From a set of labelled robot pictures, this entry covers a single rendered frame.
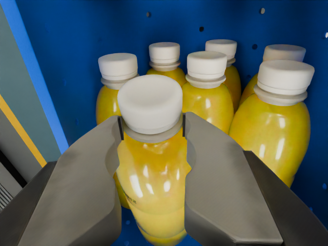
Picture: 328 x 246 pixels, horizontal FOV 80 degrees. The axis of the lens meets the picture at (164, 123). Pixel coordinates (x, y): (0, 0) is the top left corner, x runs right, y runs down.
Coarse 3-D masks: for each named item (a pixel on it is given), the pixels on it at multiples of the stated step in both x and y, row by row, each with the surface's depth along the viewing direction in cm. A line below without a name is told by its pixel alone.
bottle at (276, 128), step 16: (256, 96) 18; (272, 96) 16; (288, 96) 16; (304, 96) 16; (240, 112) 18; (256, 112) 17; (272, 112) 16; (288, 112) 16; (304, 112) 16; (240, 128) 18; (256, 128) 17; (272, 128) 16; (288, 128) 16; (304, 128) 16; (240, 144) 18; (256, 144) 17; (272, 144) 16; (288, 144) 16; (304, 144) 17; (272, 160) 17; (288, 160) 17; (288, 176) 18
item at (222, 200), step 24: (192, 120) 11; (192, 144) 9; (216, 144) 9; (192, 168) 8; (216, 168) 8; (240, 168) 8; (192, 192) 7; (216, 192) 7; (240, 192) 7; (192, 216) 6; (216, 216) 6; (240, 216) 6; (264, 216) 6; (216, 240) 6; (240, 240) 5; (264, 240) 5
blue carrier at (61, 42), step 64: (0, 0) 11; (64, 0) 17; (128, 0) 24; (192, 0) 26; (256, 0) 24; (320, 0) 20; (64, 64) 18; (256, 64) 28; (320, 64) 22; (64, 128) 16; (320, 128) 23; (320, 192) 23
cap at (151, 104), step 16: (144, 80) 13; (160, 80) 12; (128, 96) 11; (144, 96) 11; (160, 96) 11; (176, 96) 11; (128, 112) 11; (144, 112) 10; (160, 112) 10; (176, 112) 11; (144, 128) 11; (160, 128) 11
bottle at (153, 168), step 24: (120, 144) 13; (144, 144) 13; (168, 144) 13; (120, 168) 14; (144, 168) 13; (168, 168) 13; (144, 192) 14; (168, 192) 14; (144, 216) 17; (168, 216) 16; (168, 240) 21
